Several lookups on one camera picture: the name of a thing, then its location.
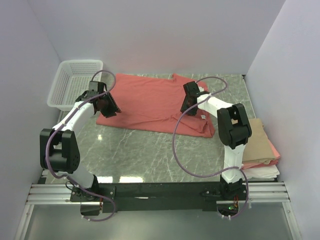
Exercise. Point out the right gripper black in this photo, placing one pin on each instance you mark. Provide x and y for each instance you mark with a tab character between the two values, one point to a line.
184	107

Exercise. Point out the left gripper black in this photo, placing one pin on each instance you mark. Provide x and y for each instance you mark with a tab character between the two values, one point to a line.
113	108

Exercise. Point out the red t-shirt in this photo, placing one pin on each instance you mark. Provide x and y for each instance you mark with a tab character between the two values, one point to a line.
154	104

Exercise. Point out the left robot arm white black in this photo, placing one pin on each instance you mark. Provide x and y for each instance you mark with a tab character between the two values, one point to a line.
59	151

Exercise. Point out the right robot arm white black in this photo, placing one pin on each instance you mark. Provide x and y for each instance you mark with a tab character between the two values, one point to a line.
234	131

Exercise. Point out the white plastic basket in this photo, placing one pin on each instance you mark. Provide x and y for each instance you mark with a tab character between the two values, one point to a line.
71	80

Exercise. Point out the folded tan t-shirt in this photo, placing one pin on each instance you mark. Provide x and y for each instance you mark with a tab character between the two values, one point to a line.
258	148

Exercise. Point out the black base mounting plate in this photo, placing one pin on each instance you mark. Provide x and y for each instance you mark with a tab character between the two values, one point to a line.
160	196

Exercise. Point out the aluminium rail frame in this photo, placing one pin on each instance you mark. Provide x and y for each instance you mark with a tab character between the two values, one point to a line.
117	155

